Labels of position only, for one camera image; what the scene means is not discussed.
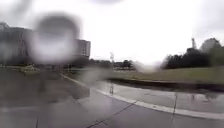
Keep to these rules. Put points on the pylon mast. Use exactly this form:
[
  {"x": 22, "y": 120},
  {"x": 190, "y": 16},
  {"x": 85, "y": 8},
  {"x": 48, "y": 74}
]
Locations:
[{"x": 112, "y": 56}]

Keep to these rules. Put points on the pale stone kerb strip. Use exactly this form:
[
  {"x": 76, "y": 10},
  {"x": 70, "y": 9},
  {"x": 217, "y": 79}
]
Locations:
[{"x": 156, "y": 107}]

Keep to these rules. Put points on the grey paved plaza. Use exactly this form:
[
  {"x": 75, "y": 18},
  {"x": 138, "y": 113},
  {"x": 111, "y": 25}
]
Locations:
[{"x": 63, "y": 113}]

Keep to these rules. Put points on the grass lawn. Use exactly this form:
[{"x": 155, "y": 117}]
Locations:
[{"x": 186, "y": 74}]

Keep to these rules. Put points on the row of dark trees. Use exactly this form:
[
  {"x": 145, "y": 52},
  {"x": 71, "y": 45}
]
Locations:
[{"x": 190, "y": 58}]

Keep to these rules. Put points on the tall chimney tower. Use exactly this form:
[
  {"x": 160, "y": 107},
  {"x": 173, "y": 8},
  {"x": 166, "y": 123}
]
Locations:
[{"x": 193, "y": 43}]

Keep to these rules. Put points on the large grey building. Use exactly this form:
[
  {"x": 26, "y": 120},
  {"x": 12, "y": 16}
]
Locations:
[{"x": 15, "y": 45}]

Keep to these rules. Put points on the low dark wall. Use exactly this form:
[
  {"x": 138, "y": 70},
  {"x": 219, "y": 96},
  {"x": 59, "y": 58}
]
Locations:
[{"x": 160, "y": 84}]

